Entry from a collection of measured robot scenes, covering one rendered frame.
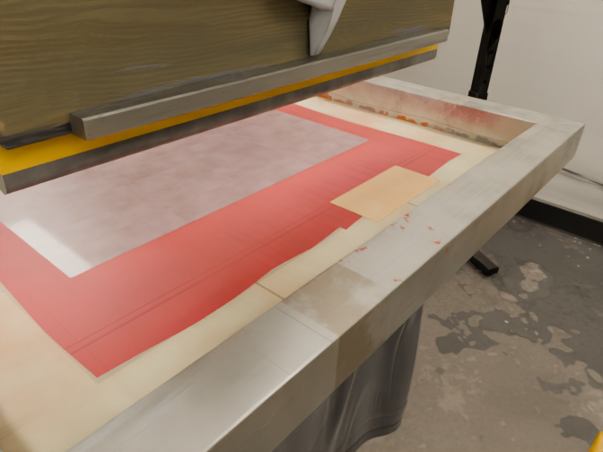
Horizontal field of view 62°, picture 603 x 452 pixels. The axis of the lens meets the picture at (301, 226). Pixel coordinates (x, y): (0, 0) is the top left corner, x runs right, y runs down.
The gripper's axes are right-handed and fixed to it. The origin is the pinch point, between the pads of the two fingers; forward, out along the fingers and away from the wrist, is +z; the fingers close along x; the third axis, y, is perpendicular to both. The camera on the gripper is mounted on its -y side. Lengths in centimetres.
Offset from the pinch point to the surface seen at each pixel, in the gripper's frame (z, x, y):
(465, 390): 109, -3, -84
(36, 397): 13.9, 3.6, 22.5
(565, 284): 109, 4, -159
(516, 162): 10.2, 12.3, -13.9
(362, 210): 13.8, 4.4, -3.6
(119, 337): 13.9, 2.9, 17.7
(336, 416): 40.4, 3.7, -4.4
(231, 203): 13.8, -4.1, 2.9
